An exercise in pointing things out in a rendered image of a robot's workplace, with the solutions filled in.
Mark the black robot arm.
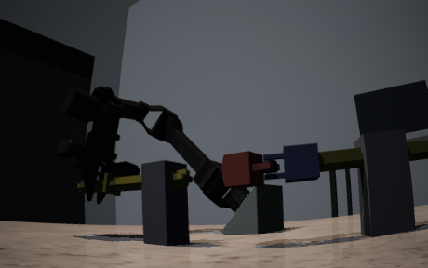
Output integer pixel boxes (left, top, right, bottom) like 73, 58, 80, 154
61, 87, 250, 213

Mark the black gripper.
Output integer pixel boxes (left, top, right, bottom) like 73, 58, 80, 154
56, 125, 140, 201

